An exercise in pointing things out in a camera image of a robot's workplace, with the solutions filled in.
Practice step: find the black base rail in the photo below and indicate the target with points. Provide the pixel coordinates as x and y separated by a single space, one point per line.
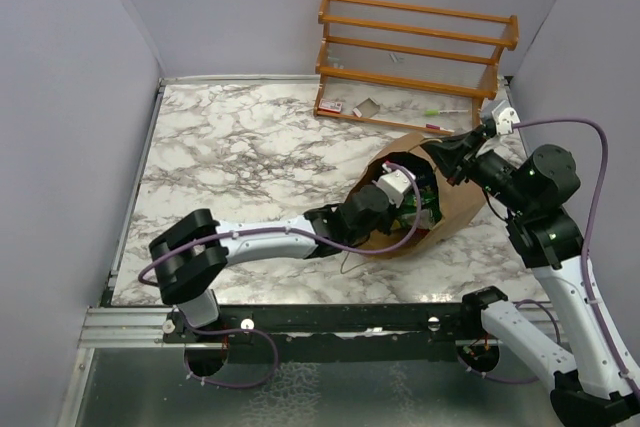
327 333

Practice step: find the wooden shelf rack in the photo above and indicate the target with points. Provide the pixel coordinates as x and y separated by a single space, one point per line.
410 59

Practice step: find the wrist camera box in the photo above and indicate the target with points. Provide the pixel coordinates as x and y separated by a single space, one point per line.
499 117
394 183

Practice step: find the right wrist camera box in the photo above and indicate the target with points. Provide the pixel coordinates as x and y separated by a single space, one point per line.
499 117

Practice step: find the green marker pen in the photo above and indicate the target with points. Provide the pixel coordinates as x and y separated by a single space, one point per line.
436 112

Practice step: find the small open cardboard box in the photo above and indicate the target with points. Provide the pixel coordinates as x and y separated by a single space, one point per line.
368 108

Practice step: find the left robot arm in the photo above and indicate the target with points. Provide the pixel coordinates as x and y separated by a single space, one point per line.
190 255

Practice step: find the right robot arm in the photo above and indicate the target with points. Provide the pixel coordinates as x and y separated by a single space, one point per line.
592 381

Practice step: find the pink marker pen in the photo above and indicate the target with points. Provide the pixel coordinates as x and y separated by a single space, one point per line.
439 128

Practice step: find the brown paper bag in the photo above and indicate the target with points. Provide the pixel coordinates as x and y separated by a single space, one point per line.
458 204

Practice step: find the red white small box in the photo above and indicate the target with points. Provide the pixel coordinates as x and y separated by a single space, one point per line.
330 106

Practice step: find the green snack packet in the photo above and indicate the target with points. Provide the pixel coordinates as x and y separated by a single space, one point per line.
427 210

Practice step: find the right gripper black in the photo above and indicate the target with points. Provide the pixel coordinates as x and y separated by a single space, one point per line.
451 153

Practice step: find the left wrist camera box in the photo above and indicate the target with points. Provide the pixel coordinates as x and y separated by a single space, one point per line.
394 183

